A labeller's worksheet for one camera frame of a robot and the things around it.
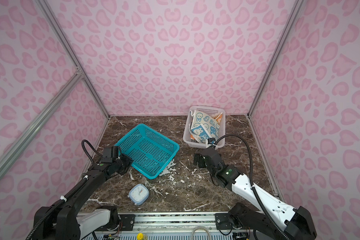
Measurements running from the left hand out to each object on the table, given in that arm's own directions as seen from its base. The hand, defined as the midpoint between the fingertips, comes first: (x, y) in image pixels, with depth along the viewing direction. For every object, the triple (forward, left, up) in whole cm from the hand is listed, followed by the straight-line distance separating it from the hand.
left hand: (134, 157), depth 86 cm
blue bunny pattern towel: (+23, -43, -2) cm, 49 cm away
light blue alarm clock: (-19, -4, -7) cm, 20 cm away
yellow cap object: (-37, -10, -1) cm, 39 cm away
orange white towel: (+33, -54, -2) cm, 63 cm away
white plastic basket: (+15, -31, -1) cm, 34 cm away
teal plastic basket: (+10, -6, -10) cm, 15 cm away
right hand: (-3, -38, +8) cm, 39 cm away
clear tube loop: (-34, -35, -8) cm, 49 cm away
